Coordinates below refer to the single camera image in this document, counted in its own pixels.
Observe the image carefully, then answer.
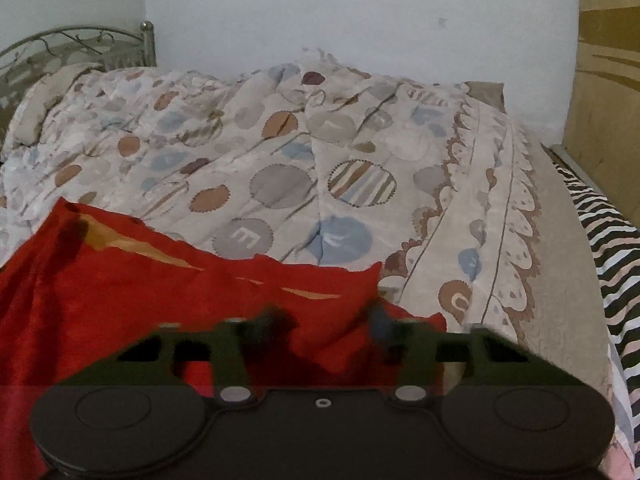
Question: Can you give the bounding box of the metal bed headboard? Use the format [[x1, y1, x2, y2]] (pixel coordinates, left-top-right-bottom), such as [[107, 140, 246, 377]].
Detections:
[[0, 20, 157, 133]]

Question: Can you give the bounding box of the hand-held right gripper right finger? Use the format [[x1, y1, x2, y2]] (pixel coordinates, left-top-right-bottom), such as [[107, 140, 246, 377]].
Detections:
[[366, 304, 586, 405]]

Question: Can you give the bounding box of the printed beige quilt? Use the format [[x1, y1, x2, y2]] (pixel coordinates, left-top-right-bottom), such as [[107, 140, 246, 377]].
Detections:
[[0, 49, 618, 391]]

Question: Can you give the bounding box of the beige pillow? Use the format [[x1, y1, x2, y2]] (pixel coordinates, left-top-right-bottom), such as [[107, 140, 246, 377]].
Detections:
[[2, 62, 103, 153]]

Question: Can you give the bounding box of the red long-sleeve shirt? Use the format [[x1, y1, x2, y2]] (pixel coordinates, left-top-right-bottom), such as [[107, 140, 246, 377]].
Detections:
[[0, 197, 447, 480]]

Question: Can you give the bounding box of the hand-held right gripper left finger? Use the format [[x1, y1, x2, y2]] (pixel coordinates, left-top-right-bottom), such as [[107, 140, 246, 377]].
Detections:
[[60, 307, 297, 405]]

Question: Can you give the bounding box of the black white striped bed sheet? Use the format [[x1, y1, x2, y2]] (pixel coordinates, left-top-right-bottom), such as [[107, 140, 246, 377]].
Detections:
[[545, 145, 640, 466]]

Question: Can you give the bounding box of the wooden board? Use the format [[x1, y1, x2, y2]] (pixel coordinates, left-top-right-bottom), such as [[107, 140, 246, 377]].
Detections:
[[561, 0, 640, 223]]

